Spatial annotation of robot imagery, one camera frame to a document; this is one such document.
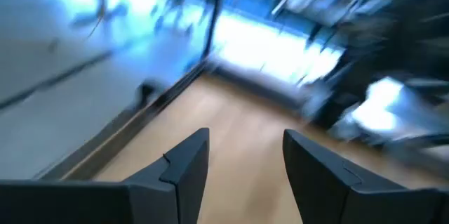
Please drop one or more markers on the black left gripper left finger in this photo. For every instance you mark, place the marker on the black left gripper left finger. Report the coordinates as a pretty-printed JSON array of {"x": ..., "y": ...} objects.
[{"x": 168, "y": 196}]

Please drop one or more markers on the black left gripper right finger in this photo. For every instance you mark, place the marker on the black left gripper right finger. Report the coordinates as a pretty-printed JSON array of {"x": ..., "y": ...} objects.
[{"x": 326, "y": 189}]

